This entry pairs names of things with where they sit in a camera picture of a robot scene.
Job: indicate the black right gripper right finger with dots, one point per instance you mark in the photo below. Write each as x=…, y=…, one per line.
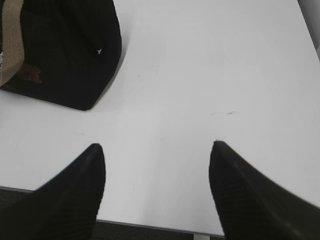
x=251, y=206

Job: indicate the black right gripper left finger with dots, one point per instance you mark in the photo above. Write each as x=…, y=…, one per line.
x=65, y=208

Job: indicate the black canvas tote bag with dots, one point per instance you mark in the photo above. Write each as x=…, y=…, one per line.
x=61, y=51

